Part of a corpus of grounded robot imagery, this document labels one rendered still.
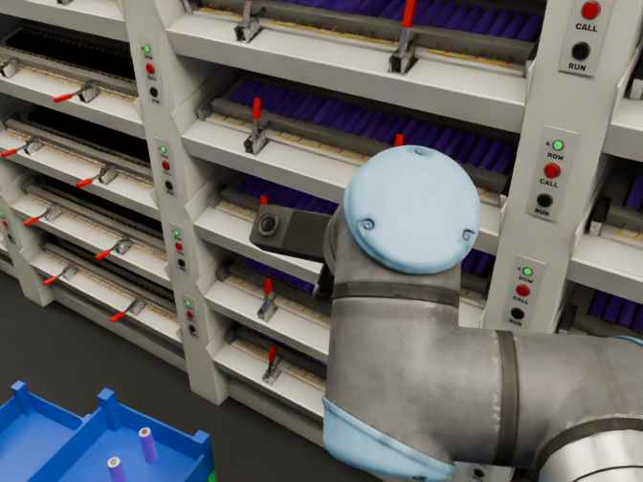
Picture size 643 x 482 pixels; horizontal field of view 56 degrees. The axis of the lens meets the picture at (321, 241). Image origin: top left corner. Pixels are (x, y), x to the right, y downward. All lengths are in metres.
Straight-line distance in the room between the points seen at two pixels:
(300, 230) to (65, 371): 1.28
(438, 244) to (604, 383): 0.13
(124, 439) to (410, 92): 0.69
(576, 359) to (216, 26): 0.81
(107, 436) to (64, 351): 0.81
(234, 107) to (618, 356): 0.86
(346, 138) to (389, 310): 0.64
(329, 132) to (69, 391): 1.04
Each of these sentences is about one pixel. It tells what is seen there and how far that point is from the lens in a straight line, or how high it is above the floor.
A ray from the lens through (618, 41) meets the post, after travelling 0.75.
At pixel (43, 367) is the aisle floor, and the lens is 1.84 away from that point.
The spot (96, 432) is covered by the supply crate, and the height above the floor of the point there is 0.42.
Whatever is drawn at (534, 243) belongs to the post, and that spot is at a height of 0.75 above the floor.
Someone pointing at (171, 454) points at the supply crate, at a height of 0.40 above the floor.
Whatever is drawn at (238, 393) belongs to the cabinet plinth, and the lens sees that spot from 1.59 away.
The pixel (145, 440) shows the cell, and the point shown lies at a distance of 0.98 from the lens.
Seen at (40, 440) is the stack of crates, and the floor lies 0.24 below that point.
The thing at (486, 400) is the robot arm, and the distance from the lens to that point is 0.40.
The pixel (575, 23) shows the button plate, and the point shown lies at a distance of 0.75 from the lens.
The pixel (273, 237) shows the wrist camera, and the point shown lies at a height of 0.87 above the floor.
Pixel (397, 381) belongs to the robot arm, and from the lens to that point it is 0.39.
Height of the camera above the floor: 1.21
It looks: 34 degrees down
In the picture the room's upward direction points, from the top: straight up
